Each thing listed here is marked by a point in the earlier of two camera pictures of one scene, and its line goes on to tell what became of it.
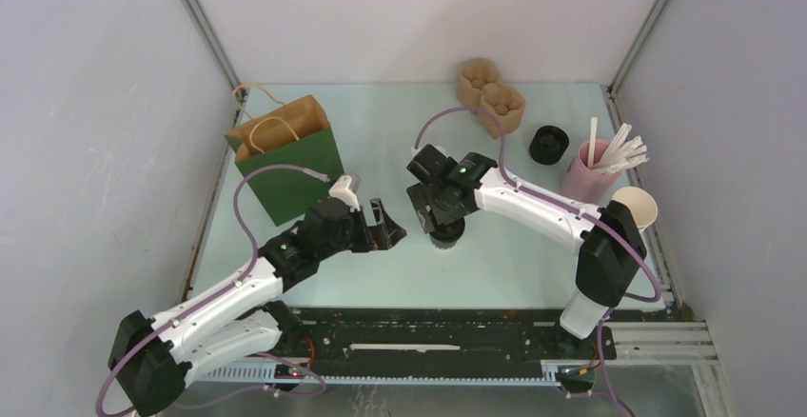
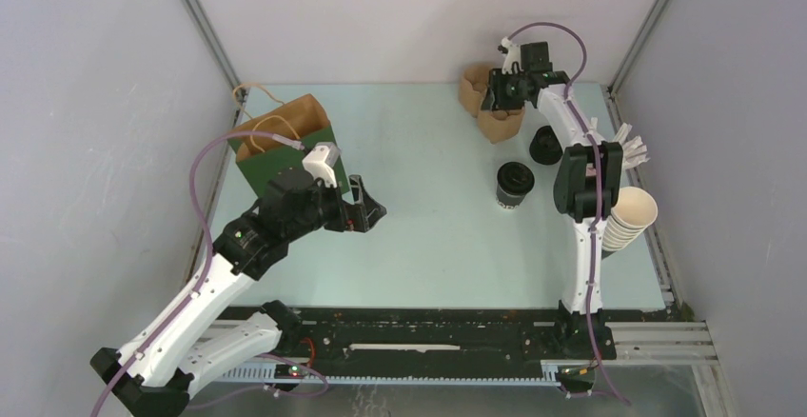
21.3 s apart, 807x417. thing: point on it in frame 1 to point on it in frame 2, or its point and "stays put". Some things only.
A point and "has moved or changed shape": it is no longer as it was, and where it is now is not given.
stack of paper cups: [642, 205] stays put
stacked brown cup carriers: [480, 85] stays put
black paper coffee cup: [442, 245] has moved or changed shape
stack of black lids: [548, 145] stays put
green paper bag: [294, 133] has moved or changed shape
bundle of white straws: [622, 152] stays put
